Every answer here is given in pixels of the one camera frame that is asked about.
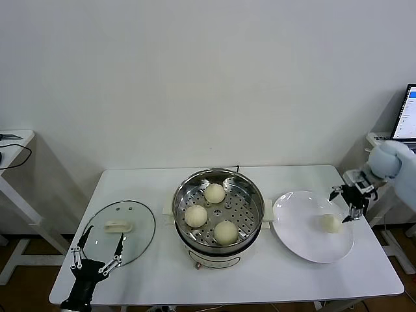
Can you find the white round plate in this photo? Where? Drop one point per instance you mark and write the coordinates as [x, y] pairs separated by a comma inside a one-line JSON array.
[[292, 227]]

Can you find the black printed label sticker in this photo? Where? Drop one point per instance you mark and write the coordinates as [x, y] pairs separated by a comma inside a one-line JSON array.
[[382, 138]]

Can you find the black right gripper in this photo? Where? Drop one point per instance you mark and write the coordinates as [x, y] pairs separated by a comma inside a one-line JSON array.
[[354, 196]]

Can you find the open grey laptop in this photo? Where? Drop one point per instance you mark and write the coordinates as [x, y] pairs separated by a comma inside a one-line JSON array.
[[408, 113]]

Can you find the white electric cooker base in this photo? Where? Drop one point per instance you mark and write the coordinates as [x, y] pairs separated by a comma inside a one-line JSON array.
[[214, 260]]

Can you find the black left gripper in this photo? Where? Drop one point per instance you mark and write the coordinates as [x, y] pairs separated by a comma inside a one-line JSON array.
[[86, 271]]

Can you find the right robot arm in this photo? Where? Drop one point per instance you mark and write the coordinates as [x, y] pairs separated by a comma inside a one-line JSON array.
[[406, 169]]

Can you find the black hand tool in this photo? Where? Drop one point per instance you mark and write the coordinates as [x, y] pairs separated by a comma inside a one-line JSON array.
[[11, 136]]

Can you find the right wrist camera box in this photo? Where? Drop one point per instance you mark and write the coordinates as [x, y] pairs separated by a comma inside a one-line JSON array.
[[352, 177]]

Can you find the white side table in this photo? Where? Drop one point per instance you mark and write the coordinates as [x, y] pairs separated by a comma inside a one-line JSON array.
[[19, 143], [371, 138]]

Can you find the perforated steel steamer basket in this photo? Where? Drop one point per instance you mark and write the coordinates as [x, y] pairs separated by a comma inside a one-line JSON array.
[[240, 208]]

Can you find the white steamed baozi bun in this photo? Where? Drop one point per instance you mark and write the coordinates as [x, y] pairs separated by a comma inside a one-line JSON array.
[[196, 216], [225, 232], [331, 223], [214, 193]]

